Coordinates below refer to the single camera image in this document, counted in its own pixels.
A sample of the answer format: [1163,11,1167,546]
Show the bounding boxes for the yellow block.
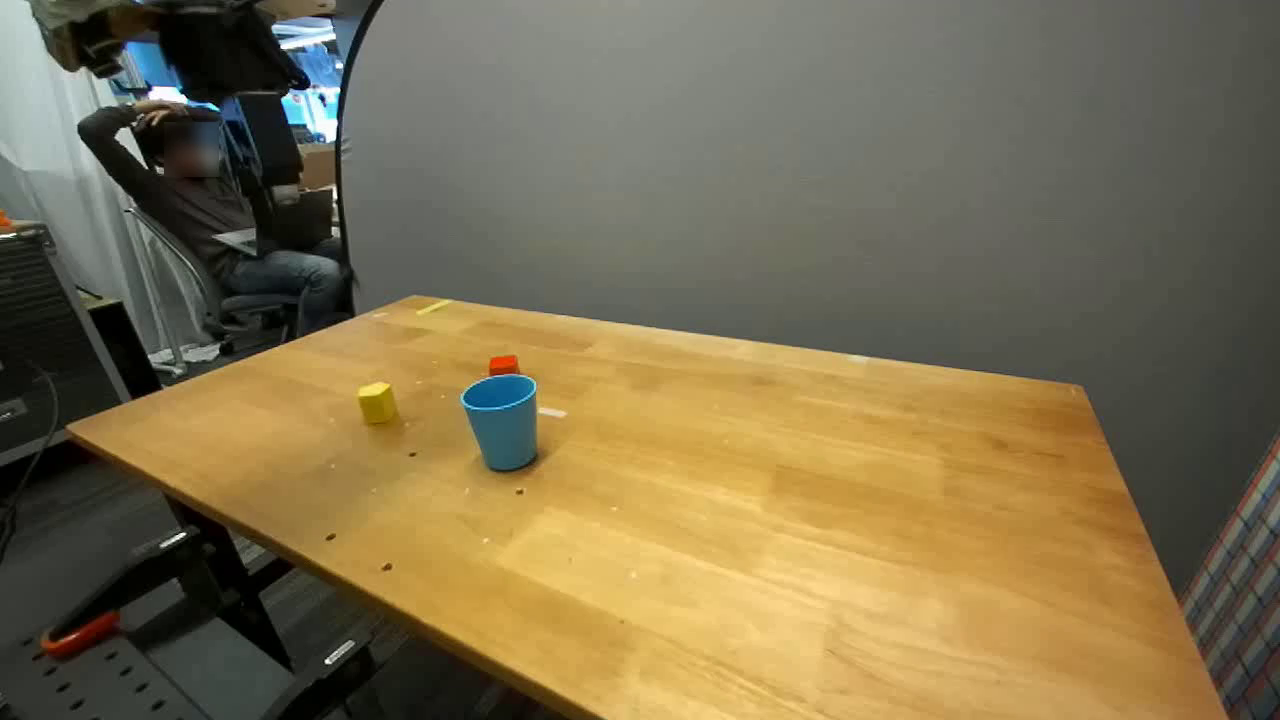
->
[356,381,403,431]

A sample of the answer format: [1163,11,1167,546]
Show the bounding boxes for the light blue plastic cup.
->
[461,373,546,476]

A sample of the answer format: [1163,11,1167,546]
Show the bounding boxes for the grey backdrop screen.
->
[336,0,1280,596]

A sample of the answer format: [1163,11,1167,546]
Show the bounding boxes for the cardboard box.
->
[296,136,343,191]

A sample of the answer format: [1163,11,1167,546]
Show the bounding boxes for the office chair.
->
[128,203,305,359]

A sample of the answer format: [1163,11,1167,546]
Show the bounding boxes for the seated person in grey shirt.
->
[77,94,356,330]

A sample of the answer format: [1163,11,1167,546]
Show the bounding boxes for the white curtain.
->
[0,0,226,381]

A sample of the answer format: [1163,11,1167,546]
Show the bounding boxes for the black equipment rack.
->
[0,220,132,462]

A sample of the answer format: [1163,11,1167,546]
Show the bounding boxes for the plaid fabric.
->
[1180,435,1280,720]

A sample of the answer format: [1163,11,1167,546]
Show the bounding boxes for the black table leg frame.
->
[155,493,379,720]

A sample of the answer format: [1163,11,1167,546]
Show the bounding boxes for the orange handled tool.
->
[35,608,126,664]

